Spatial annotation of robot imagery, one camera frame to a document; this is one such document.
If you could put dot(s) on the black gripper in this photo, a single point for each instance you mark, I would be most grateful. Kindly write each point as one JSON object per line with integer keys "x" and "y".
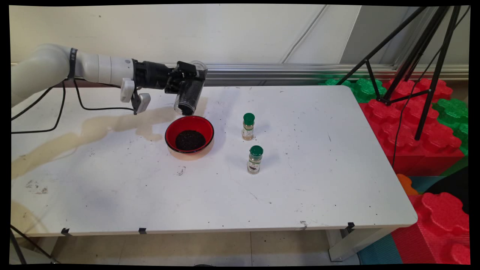
{"x": 150, "y": 75}

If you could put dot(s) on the clear jar with black seeds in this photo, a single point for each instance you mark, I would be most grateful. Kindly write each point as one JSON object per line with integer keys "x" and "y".
{"x": 191, "y": 98}

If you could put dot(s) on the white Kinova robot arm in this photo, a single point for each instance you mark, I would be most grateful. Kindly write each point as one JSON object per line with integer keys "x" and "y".
{"x": 45, "y": 67}

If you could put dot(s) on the red bowl with black rim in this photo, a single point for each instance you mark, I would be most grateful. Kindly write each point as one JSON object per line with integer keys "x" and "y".
{"x": 176, "y": 127}

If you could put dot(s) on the pile of black seeds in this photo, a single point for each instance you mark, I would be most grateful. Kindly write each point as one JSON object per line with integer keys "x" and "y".
{"x": 190, "y": 140}

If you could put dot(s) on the green-capped spice bottle, beige contents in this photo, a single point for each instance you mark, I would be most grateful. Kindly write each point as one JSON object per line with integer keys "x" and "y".
{"x": 248, "y": 129}

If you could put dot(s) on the green-capped spice bottle, dark contents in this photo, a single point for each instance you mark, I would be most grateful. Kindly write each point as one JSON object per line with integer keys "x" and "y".
{"x": 255, "y": 161}

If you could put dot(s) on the black table edge clip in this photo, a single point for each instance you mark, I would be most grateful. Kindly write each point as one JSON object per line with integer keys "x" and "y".
{"x": 142, "y": 230}
{"x": 66, "y": 231}
{"x": 350, "y": 226}

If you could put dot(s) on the orange foam piece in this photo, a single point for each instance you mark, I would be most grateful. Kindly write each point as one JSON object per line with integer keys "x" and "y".
{"x": 405, "y": 184}

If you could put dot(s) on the black tripod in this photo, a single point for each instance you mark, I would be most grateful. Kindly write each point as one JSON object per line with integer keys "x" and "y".
{"x": 438, "y": 71}

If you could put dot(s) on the teal foam mat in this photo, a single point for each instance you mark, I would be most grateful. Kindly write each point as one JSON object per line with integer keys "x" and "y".
{"x": 378, "y": 251}

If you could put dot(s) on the green foam block behind tripod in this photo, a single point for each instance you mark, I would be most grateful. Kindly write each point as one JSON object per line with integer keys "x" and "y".
{"x": 453, "y": 110}

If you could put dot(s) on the red foam block with knobs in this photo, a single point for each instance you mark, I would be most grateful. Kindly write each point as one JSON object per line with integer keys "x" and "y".
{"x": 442, "y": 213}

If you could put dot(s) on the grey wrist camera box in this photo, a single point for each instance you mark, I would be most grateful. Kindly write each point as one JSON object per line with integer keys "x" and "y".
{"x": 142, "y": 102}

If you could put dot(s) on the aluminium rail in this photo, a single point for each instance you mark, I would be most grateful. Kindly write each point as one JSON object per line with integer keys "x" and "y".
{"x": 281, "y": 71}

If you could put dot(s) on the green foam block beside rail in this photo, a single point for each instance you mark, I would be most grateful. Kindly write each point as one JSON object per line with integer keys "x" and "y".
{"x": 365, "y": 90}

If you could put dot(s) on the white table leg frame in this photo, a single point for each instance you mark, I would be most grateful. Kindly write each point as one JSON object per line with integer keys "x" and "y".
{"x": 348, "y": 247}

